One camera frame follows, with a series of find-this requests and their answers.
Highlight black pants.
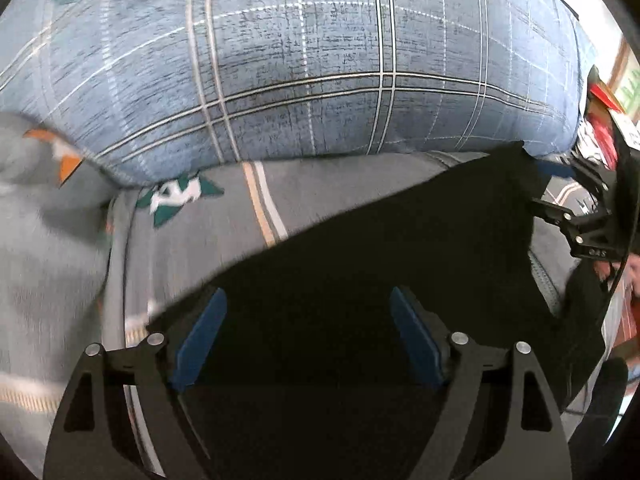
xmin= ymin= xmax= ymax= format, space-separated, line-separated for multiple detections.
xmin=152 ymin=145 xmax=604 ymax=479

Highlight person's right hand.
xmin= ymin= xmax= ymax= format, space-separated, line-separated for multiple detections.
xmin=594 ymin=254 xmax=640 ymax=298

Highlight grey patterned bed sheet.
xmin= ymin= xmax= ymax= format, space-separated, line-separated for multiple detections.
xmin=115 ymin=152 xmax=578 ymax=325

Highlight grey patterned pillow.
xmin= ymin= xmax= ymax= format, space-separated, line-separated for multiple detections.
xmin=1 ymin=113 xmax=116 ymax=477

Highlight black cable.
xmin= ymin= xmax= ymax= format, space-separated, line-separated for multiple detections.
xmin=589 ymin=199 xmax=640 ymax=311

